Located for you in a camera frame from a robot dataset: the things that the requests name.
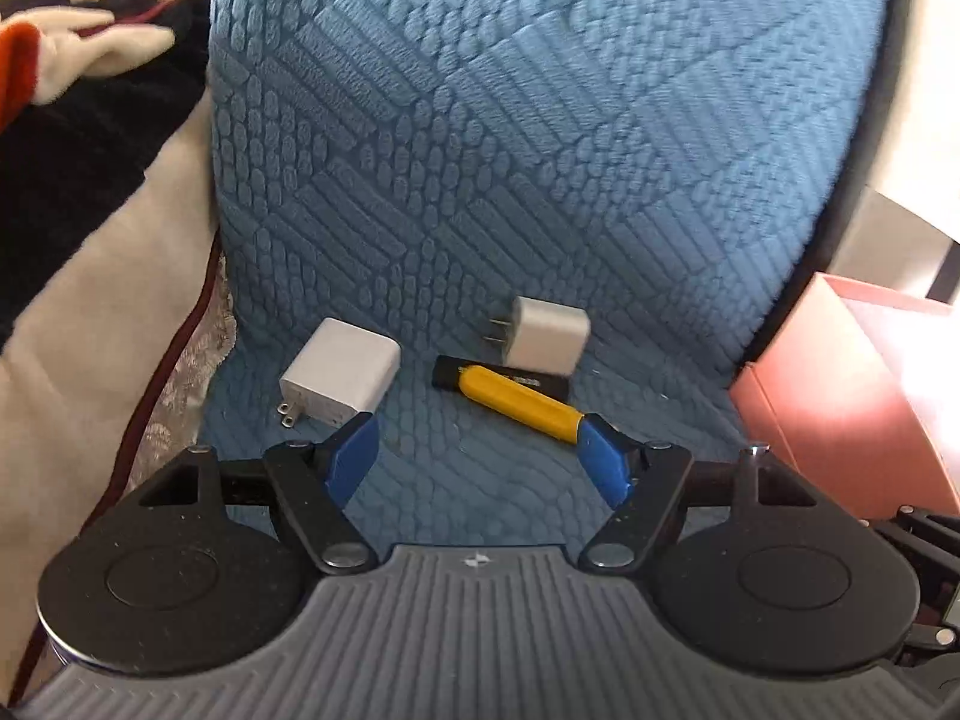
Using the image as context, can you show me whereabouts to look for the small white charger plug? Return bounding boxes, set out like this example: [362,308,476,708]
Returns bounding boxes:
[483,296,590,379]

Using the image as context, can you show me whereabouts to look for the large white charger plug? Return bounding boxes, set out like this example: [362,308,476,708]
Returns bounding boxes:
[277,317,400,429]

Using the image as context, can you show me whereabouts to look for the black yellow marker pen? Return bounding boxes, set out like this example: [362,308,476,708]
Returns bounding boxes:
[431,355,583,445]

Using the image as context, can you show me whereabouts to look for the pink storage box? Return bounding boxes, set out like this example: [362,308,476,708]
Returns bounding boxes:
[731,273,958,518]

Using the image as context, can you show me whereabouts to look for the cream blanket with maroon trim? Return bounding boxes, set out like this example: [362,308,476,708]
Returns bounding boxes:
[2,98,236,704]

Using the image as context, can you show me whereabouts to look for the blue textured chair cushion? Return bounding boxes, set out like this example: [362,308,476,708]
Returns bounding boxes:
[202,0,887,550]

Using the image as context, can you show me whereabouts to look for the red black white patterned blanket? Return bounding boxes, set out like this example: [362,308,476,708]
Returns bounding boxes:
[2,0,210,337]

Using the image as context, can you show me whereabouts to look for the black chair frame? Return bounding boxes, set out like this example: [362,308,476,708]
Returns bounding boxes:
[737,0,914,372]

